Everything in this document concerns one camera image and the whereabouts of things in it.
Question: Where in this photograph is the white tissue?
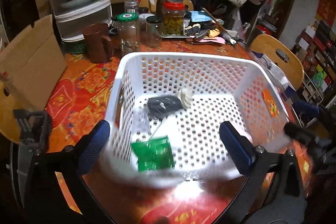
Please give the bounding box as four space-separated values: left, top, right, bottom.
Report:
155 118 179 140

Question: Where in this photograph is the white perforated plastic basket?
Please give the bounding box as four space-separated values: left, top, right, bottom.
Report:
101 52 290 189

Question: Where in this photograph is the orange printed card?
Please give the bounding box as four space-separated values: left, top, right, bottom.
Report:
262 89 279 118

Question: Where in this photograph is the green lid glass jar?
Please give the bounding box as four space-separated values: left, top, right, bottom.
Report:
117 13 141 56

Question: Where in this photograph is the blue face mask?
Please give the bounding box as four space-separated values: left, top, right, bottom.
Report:
189 11 212 22

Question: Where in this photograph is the green woven basket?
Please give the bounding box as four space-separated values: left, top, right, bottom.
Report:
66 40 88 54

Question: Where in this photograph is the brown mug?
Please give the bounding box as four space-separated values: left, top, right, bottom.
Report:
83 23 115 63

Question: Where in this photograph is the red wall poster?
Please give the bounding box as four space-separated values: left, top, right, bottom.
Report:
315 0 336 28

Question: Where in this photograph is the grey white striped ball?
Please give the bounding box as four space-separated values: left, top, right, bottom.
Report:
178 88 195 109

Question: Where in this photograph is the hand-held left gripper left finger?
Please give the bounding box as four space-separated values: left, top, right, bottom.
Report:
24 120 116 224

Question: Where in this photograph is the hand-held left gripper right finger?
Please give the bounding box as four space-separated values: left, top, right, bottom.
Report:
219 121 307 224

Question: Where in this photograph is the red printed tablecloth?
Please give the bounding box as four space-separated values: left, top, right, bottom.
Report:
45 35 315 224

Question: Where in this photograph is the shelf of boxes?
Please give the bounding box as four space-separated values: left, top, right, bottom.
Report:
291 21 336 109

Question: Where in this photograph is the clear plastic bag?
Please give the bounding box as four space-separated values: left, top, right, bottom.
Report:
131 106 158 135

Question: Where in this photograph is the red lid glass jar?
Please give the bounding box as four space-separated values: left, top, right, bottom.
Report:
162 1 185 36

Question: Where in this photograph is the green foil packet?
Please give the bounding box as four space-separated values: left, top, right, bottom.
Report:
131 135 175 170

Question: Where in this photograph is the open cardboard box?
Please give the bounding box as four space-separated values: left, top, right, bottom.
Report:
0 14 67 111

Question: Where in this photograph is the small clear glass jar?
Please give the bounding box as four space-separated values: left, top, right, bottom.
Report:
124 0 139 14

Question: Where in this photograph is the black lid glass jar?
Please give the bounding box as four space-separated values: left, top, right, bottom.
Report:
146 16 163 48

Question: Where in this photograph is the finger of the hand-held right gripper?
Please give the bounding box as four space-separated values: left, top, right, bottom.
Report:
284 122 319 147
293 101 336 126

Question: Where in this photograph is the black foil packet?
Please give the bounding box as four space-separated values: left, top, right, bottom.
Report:
146 94 183 119

